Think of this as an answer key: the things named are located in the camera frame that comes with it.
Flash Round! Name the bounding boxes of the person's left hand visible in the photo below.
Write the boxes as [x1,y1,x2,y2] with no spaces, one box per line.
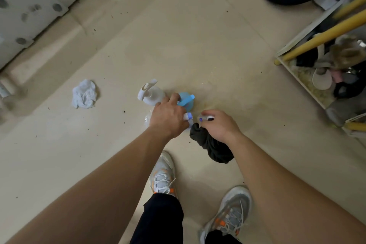
[148,93,190,140]

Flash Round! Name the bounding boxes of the person's right hand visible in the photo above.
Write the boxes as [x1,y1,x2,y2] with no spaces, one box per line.
[199,110,244,146]

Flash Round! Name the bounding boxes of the pale blue bottle white sprayer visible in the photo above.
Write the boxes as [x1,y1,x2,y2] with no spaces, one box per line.
[144,109,194,132]

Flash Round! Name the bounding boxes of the green microfibre cloth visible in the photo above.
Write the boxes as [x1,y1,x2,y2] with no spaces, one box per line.
[189,123,235,164]

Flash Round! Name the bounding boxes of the blue spray bottle pink trigger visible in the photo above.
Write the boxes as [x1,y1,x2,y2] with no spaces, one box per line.
[177,92,196,113]

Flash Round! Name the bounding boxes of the white spray bottle teal label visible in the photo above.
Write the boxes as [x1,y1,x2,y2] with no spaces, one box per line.
[137,79,166,106]

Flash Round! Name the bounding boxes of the white shelf yellow poles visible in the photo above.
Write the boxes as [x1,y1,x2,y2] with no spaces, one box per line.
[274,0,366,138]

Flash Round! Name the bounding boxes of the person's left forearm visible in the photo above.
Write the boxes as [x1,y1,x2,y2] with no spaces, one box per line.
[5,128,172,244]

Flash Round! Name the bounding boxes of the person's right forearm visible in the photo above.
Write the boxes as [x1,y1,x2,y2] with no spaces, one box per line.
[228,135,366,244]

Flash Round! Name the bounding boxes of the person's left grey shoe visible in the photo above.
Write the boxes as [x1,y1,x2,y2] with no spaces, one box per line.
[149,151,177,196]

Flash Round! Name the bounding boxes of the person's grey shoe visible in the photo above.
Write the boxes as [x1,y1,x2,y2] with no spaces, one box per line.
[199,186,253,244]
[149,151,177,196]

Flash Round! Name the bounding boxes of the person's right grey shoe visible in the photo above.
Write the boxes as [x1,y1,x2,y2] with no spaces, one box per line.
[199,186,253,244]

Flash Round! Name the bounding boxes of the crumpled white tissue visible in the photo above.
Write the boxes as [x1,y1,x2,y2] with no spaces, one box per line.
[71,79,98,109]

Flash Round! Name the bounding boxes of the black shorts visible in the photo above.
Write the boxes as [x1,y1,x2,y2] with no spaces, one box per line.
[130,193,244,244]

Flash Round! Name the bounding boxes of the black clip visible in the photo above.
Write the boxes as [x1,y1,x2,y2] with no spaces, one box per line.
[296,49,319,67]

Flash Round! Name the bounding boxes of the white round disc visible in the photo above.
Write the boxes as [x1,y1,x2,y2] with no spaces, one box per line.
[311,67,333,91]

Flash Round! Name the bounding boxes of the white plastic scoop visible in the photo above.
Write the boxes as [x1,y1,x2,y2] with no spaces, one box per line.
[311,45,334,70]

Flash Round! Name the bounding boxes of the white plastic strip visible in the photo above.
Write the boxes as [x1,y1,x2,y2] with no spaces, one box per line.
[343,114,366,124]

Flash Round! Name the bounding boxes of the tan fuzzy glove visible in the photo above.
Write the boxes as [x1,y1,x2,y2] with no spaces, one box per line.
[329,35,366,70]

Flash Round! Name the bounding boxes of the pink handle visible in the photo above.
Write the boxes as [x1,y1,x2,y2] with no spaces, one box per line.
[330,69,345,83]

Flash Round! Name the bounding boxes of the black ring grip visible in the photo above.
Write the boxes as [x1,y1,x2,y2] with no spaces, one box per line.
[333,76,366,99]

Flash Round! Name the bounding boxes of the white metal rack frame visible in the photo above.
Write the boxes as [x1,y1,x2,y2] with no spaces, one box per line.
[0,0,114,70]

